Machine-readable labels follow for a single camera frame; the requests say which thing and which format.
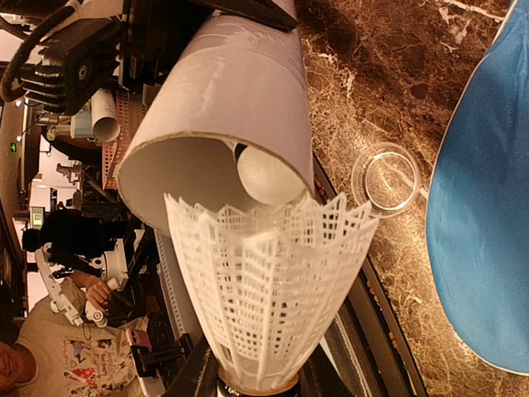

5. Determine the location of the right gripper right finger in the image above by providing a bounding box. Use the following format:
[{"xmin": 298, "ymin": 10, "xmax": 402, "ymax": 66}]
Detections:
[{"xmin": 300, "ymin": 330, "xmax": 364, "ymax": 396}]

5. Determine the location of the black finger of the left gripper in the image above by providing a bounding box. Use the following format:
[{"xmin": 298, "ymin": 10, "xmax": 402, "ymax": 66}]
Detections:
[{"xmin": 193, "ymin": 0, "xmax": 297, "ymax": 31}]

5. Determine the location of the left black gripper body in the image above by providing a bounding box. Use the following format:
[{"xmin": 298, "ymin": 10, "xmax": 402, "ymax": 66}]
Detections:
[{"xmin": 1, "ymin": 1, "xmax": 207, "ymax": 116}]

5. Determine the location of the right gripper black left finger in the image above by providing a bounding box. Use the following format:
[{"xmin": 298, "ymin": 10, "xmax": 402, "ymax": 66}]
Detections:
[{"xmin": 164, "ymin": 337, "xmax": 219, "ymax": 397}]

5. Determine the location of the white shuttlecock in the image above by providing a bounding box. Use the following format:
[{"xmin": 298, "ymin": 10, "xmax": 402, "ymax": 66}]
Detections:
[{"xmin": 164, "ymin": 194, "xmax": 379, "ymax": 395}]

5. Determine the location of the white shuttlecock tube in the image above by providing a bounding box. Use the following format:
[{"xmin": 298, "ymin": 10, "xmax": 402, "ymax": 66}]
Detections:
[{"xmin": 117, "ymin": 14, "xmax": 314, "ymax": 233}]

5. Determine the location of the clear plastic tube lid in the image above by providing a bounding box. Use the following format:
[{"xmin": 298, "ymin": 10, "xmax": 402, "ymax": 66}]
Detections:
[{"xmin": 350, "ymin": 141, "xmax": 421, "ymax": 218}]

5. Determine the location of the blue racket bag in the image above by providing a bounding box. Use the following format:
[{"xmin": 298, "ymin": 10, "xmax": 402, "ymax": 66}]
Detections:
[{"xmin": 426, "ymin": 1, "xmax": 528, "ymax": 375}]

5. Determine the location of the orange perforated storage basket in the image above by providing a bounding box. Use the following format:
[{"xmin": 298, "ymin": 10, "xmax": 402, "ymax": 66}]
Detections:
[{"xmin": 102, "ymin": 92, "xmax": 147, "ymax": 189}]

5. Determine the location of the person in printed shirt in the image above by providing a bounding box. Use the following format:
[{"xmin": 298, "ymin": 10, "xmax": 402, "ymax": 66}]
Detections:
[{"xmin": 0, "ymin": 208, "xmax": 154, "ymax": 397}]

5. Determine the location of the black front table rail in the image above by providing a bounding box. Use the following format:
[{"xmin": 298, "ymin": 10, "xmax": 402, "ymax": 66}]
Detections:
[{"xmin": 312, "ymin": 156, "xmax": 429, "ymax": 397}]

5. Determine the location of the white slotted cable duct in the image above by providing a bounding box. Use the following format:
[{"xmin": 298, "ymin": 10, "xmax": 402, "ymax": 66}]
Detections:
[{"xmin": 155, "ymin": 231, "xmax": 201, "ymax": 342}]

